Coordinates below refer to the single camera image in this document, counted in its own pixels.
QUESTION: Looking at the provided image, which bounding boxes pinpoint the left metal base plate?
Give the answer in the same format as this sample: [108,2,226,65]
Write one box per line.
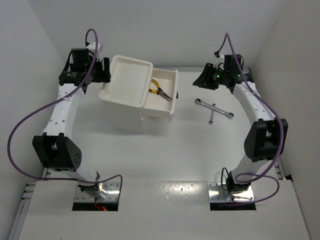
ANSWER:
[74,182,121,204]

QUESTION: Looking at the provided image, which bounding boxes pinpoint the aluminium rail left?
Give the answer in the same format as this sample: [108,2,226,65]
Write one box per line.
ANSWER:
[8,179,38,240]

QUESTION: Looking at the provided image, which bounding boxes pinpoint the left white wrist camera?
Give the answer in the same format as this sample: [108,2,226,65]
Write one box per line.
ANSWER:
[85,42,103,62]

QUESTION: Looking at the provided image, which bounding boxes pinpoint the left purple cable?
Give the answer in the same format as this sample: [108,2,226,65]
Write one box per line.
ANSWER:
[7,29,123,181]

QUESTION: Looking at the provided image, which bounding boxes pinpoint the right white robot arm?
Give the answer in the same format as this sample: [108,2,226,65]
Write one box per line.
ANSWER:
[193,52,288,193]

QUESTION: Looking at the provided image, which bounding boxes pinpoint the drawer brown handle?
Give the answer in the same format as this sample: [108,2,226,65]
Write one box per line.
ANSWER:
[142,68,179,119]

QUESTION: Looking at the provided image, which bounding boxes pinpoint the silver ratchet wrench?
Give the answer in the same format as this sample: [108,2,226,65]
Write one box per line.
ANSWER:
[194,98,234,119]

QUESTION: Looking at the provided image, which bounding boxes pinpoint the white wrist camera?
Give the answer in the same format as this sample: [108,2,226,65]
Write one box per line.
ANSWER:
[85,42,103,62]
[214,51,225,69]

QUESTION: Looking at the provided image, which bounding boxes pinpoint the silver combination wrench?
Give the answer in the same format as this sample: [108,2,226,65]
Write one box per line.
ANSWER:
[208,109,215,125]

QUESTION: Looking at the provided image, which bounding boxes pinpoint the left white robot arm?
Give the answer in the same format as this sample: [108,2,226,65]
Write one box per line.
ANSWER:
[32,42,111,198]

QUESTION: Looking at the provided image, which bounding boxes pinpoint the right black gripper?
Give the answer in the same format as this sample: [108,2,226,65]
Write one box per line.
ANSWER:
[193,63,229,90]

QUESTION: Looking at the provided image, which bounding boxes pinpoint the white drawer cabinet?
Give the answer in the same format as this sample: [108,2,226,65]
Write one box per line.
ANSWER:
[99,55,153,133]

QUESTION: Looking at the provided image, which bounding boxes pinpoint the yellow handled pliers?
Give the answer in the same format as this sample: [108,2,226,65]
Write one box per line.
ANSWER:
[148,78,173,102]

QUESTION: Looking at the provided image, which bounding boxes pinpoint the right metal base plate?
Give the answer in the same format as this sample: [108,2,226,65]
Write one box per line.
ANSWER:
[207,181,255,204]

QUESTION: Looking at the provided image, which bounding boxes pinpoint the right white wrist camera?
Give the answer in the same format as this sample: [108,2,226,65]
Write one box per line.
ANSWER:
[214,51,225,69]

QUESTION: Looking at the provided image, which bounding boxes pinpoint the metal base plate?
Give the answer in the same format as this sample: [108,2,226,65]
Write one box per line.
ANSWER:
[74,182,121,204]
[207,181,255,204]

